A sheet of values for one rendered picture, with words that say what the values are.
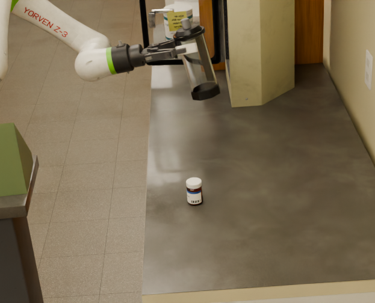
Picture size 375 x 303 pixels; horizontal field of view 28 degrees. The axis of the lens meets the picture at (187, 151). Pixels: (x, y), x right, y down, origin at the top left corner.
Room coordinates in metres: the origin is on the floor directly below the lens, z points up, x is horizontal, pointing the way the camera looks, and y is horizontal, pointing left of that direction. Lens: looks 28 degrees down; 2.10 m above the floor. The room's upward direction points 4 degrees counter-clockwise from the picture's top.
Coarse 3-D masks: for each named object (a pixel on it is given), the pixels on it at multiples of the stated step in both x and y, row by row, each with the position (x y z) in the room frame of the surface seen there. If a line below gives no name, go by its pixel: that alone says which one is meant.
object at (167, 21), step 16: (160, 0) 2.84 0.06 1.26; (176, 0) 2.83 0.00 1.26; (192, 0) 2.82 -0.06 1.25; (208, 0) 2.81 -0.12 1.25; (160, 16) 2.84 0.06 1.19; (176, 16) 2.83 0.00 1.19; (192, 16) 2.82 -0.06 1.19; (208, 16) 2.81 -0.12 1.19; (160, 32) 2.84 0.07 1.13; (208, 32) 2.81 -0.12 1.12; (208, 48) 2.81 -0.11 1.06
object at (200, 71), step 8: (184, 40) 2.32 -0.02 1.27; (192, 40) 2.32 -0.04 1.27; (200, 40) 2.33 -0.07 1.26; (200, 48) 2.33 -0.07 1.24; (184, 56) 2.33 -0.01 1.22; (192, 56) 2.32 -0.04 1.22; (200, 56) 2.32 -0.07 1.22; (208, 56) 2.34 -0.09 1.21; (184, 64) 2.34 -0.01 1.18; (192, 64) 2.32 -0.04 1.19; (200, 64) 2.31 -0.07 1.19; (208, 64) 2.33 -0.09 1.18; (192, 72) 2.32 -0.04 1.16; (200, 72) 2.31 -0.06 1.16; (208, 72) 2.32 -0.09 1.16; (192, 80) 2.32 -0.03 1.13; (200, 80) 2.31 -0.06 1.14; (208, 80) 2.31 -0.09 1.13; (216, 80) 2.34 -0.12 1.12; (192, 88) 2.33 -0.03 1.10; (200, 88) 2.31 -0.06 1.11; (208, 88) 2.31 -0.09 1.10
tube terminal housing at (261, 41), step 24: (240, 0) 2.50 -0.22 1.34; (264, 0) 2.51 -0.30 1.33; (288, 0) 2.61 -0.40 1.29; (240, 24) 2.50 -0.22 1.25; (264, 24) 2.51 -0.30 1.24; (288, 24) 2.61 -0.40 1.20; (240, 48) 2.50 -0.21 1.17; (264, 48) 2.51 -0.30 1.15; (288, 48) 2.61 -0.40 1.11; (240, 72) 2.50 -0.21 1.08; (264, 72) 2.51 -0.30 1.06; (288, 72) 2.61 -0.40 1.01; (240, 96) 2.50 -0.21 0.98; (264, 96) 2.51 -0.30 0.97
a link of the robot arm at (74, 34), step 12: (24, 0) 2.47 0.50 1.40; (36, 0) 2.49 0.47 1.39; (12, 12) 2.49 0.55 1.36; (24, 12) 2.47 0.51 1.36; (36, 12) 2.47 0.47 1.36; (48, 12) 2.49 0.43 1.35; (60, 12) 2.51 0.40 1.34; (36, 24) 2.49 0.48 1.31; (48, 24) 2.48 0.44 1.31; (60, 24) 2.48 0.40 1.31; (72, 24) 2.50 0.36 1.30; (60, 36) 2.48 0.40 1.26; (72, 36) 2.48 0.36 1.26; (84, 36) 2.49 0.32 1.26; (96, 36) 2.50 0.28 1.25; (72, 48) 2.50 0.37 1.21
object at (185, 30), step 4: (184, 20) 2.36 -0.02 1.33; (188, 20) 2.37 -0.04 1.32; (184, 24) 2.36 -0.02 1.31; (188, 24) 2.36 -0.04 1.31; (192, 24) 2.40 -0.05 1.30; (196, 24) 2.38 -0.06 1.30; (180, 28) 2.39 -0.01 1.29; (184, 28) 2.36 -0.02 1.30; (188, 28) 2.35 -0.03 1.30; (192, 28) 2.34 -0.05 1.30; (196, 28) 2.34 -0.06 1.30; (200, 28) 2.36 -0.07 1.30; (176, 32) 2.36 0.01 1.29; (180, 32) 2.34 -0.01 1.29; (184, 32) 2.33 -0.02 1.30; (188, 32) 2.33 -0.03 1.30; (192, 32) 2.33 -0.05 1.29; (176, 36) 2.35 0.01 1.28; (180, 36) 2.33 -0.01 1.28
